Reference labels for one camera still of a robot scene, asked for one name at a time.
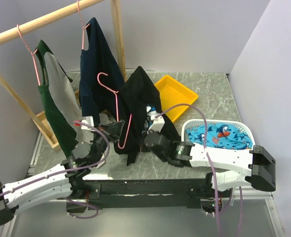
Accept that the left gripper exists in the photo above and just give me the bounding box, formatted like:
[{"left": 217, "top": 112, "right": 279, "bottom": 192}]
[{"left": 90, "top": 119, "right": 125, "bottom": 166}]

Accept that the pink wire hanger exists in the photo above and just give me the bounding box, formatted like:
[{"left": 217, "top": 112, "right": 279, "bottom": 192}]
[{"left": 97, "top": 72, "right": 132, "bottom": 150}]

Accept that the black t shirt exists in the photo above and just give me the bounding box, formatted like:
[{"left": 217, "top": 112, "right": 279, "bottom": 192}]
[{"left": 113, "top": 65, "right": 182, "bottom": 166}]

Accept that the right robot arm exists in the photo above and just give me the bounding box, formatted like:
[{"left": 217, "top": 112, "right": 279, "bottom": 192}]
[{"left": 144, "top": 132, "right": 276, "bottom": 197}]

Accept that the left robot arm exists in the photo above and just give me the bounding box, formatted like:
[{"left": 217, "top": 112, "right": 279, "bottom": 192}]
[{"left": 0, "top": 119, "right": 125, "bottom": 226}]

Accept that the navy blue shirt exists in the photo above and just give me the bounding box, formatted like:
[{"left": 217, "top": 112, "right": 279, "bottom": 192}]
[{"left": 79, "top": 17, "right": 128, "bottom": 132}]

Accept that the green and grey shirt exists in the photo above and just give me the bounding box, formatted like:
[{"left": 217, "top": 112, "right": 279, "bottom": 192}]
[{"left": 34, "top": 39, "right": 106, "bottom": 169}]

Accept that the pink hanger with navy shirt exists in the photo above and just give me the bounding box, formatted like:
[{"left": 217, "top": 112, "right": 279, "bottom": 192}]
[{"left": 77, "top": 0, "right": 89, "bottom": 50}]

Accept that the pink hanger with green shirt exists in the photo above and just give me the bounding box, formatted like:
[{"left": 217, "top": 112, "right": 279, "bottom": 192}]
[{"left": 16, "top": 24, "right": 41, "bottom": 85}]

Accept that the white laundry basket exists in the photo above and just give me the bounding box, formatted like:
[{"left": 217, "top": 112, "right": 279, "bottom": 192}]
[{"left": 181, "top": 119, "right": 255, "bottom": 146}]

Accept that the yellow plastic tray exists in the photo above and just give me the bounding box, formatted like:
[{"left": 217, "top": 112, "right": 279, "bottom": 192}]
[{"left": 155, "top": 75, "right": 199, "bottom": 111}]

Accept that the wooden clothes rack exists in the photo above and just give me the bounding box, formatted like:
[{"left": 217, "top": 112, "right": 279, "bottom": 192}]
[{"left": 0, "top": 0, "right": 127, "bottom": 151}]

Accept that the blue shark print cloth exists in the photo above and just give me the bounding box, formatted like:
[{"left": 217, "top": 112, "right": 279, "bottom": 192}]
[{"left": 185, "top": 123, "right": 253, "bottom": 150}]

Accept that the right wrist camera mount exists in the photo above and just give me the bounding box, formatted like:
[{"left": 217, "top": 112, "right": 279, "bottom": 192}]
[{"left": 148, "top": 115, "right": 165, "bottom": 133}]

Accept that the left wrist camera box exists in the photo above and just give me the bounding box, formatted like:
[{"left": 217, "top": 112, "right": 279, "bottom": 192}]
[{"left": 74, "top": 116, "right": 94, "bottom": 131}]

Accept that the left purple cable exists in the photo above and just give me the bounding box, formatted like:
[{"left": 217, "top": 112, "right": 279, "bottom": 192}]
[{"left": 0, "top": 119, "right": 111, "bottom": 220}]

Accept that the purple cable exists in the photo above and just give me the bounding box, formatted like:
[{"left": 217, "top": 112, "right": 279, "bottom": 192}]
[
  {"left": 156, "top": 103, "right": 243, "bottom": 237},
  {"left": 0, "top": 119, "right": 111, "bottom": 220}
]

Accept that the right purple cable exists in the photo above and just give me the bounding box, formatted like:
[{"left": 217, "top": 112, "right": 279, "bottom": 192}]
[{"left": 156, "top": 103, "right": 243, "bottom": 237}]

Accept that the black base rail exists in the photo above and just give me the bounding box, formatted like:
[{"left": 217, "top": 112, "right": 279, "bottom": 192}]
[{"left": 55, "top": 172, "right": 232, "bottom": 214}]

